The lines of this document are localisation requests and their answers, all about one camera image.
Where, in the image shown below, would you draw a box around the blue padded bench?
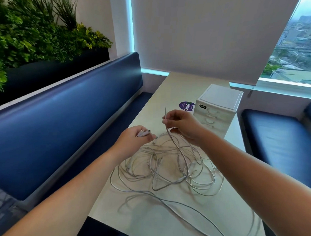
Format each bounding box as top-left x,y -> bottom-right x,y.
238,94 -> 311,194
0,47 -> 154,236

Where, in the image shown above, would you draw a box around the person's left forearm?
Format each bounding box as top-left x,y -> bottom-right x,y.
3,142 -> 122,236

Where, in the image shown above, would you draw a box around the white mini drawer cabinet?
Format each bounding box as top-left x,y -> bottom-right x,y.
193,83 -> 244,139

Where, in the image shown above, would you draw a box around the white roller blind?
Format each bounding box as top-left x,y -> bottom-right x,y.
127,0 -> 300,88

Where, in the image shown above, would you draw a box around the black planter box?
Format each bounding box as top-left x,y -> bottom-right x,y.
0,44 -> 110,113

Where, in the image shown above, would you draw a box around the glass window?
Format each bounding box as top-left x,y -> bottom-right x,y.
260,0 -> 311,86

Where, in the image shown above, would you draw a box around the green leafy plants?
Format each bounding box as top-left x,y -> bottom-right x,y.
0,0 -> 114,95

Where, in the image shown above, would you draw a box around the person's right forearm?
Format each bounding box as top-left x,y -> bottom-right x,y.
195,129 -> 311,236

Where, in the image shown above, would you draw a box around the tangle of white cables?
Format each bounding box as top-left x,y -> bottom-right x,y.
117,130 -> 226,197

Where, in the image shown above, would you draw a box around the person's left hand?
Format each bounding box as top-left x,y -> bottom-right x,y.
110,124 -> 157,168

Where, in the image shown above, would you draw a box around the round purple sticker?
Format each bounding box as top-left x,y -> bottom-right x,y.
179,101 -> 196,112

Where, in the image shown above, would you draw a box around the white table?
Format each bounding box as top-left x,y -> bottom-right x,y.
87,69 -> 274,236

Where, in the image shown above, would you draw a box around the person's right hand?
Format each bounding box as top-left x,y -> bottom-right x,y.
161,109 -> 207,147

